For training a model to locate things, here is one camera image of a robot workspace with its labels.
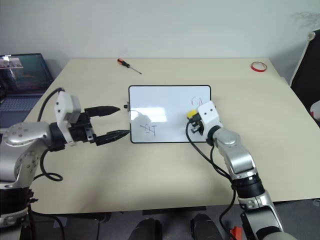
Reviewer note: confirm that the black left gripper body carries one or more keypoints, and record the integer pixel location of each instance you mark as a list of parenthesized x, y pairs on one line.
[(78, 131)]

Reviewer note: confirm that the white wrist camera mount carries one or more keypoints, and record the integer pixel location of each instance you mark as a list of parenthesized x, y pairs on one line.
[(208, 113), (63, 105)]

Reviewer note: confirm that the small black whiteboard clip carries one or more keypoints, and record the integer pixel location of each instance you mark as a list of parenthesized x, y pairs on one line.
[(126, 106)]

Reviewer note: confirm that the red tape roll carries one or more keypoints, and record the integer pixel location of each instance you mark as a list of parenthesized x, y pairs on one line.
[(253, 67)]

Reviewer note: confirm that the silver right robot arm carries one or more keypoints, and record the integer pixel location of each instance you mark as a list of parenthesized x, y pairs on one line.
[(240, 155)]

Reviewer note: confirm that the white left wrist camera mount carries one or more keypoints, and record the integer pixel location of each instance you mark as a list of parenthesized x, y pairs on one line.
[(63, 105)]

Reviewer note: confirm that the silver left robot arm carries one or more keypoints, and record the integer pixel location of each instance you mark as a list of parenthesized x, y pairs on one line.
[(22, 132)]

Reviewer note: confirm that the blue storage crate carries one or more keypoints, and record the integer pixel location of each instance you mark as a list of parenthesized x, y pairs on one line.
[(22, 75)]

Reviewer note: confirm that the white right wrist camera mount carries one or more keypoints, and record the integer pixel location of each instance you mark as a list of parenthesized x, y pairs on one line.
[(208, 113)]

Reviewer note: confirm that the orange and black screwdriver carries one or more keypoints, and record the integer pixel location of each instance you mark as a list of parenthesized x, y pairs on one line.
[(125, 63)]

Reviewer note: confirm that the black panel with white edge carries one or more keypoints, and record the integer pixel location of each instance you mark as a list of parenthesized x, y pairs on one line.
[(306, 72)]

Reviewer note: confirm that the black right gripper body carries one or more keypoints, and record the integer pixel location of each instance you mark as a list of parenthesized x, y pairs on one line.
[(197, 128)]

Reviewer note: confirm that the dark rounded shape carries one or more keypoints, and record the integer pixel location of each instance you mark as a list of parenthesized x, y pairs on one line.
[(147, 230), (205, 227)]

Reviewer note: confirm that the black-framed whiteboard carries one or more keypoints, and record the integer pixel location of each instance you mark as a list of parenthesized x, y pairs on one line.
[(162, 110)]

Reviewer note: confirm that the yellow whiteboard eraser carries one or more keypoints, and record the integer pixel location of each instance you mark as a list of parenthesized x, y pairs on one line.
[(192, 114)]

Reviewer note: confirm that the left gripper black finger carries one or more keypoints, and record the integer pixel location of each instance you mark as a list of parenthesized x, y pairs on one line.
[(112, 136), (103, 110)]

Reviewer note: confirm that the white and red object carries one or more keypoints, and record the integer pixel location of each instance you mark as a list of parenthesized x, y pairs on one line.
[(316, 110)]

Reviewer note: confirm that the small red object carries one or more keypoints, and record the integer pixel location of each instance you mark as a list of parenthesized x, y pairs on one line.
[(235, 230)]

